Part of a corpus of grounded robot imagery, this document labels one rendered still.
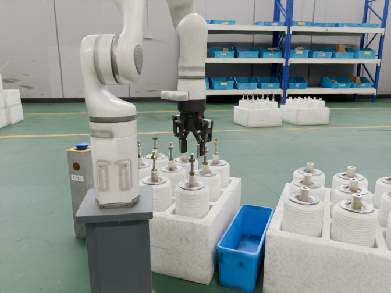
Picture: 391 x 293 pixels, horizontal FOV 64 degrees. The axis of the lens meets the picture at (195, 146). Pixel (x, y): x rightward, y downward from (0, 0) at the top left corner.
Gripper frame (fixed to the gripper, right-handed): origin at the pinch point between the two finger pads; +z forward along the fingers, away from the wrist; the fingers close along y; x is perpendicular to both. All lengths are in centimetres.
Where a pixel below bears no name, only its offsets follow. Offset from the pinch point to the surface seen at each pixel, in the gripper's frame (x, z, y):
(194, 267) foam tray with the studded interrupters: 5.3, 30.5, -6.5
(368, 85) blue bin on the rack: -585, 5, 150
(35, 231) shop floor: 28, 35, 53
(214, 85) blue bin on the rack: -346, 2, 317
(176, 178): -3.6, 11.8, 11.4
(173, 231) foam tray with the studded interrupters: 8.0, 21.0, -1.3
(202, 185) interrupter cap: -1.8, 10.0, -2.2
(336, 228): -14.6, 15.2, -34.8
